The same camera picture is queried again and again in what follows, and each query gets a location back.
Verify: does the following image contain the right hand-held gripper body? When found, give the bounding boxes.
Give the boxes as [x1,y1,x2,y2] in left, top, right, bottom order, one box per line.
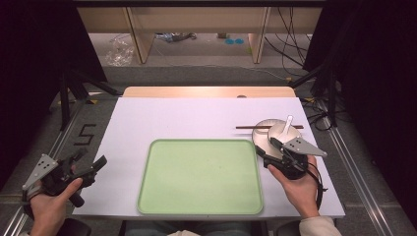
[264,136,328,181]

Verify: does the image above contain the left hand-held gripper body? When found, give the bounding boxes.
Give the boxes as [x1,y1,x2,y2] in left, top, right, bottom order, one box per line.
[21,152,99,209]

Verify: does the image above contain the round grey plate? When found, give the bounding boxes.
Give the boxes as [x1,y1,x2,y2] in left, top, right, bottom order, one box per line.
[251,118,304,161]

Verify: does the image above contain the grey bowl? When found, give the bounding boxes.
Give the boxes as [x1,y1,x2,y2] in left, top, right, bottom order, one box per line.
[267,120,302,148]

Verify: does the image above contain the person's right hand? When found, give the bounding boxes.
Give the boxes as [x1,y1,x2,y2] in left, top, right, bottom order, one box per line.
[267,155,322,219]

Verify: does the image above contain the person's left hand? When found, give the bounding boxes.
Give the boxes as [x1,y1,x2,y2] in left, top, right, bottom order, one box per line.
[29,177,85,236]

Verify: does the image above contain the white spoon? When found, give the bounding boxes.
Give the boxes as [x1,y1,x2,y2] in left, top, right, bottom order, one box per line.
[276,114,295,141]

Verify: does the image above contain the brown chopsticks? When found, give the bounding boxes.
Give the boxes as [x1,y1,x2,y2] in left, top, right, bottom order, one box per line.
[235,124,305,130]

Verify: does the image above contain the black metal stand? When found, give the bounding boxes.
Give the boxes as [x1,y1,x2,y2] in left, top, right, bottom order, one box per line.
[58,69,123,132]
[287,61,339,128]

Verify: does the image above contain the light green tray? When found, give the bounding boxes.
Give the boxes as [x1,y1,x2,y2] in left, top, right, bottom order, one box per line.
[137,139,265,216]

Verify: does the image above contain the white table board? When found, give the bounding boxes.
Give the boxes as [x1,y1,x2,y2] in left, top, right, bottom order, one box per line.
[72,96,346,221]

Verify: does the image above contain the person's legs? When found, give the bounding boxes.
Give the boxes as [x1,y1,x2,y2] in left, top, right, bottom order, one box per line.
[124,220,254,236]

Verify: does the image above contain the wooden table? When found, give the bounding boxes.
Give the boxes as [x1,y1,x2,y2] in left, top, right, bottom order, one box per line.
[122,86,297,99]

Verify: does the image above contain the dark curtain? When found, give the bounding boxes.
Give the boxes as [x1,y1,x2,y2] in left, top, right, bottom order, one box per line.
[0,0,108,193]
[302,0,417,229]

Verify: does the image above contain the clear plastic bag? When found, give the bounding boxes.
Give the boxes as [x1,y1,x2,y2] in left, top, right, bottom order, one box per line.
[104,33,137,67]

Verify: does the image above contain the clutter under desk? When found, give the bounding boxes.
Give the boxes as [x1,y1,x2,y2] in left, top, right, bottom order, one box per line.
[154,31,198,43]

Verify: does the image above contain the wooden desk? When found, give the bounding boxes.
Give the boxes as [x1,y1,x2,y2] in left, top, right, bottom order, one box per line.
[76,6,325,65]

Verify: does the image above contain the metal floor rail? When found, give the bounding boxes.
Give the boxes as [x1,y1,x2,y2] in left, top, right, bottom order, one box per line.
[317,99,396,236]
[0,96,87,236]

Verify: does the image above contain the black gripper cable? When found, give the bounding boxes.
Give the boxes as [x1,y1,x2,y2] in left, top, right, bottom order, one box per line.
[306,161,328,211]

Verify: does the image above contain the black floor cables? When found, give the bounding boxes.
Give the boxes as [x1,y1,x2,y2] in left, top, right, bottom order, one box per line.
[300,95,349,133]

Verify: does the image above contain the hanging black cables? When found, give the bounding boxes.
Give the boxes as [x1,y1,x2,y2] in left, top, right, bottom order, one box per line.
[264,7,313,69]

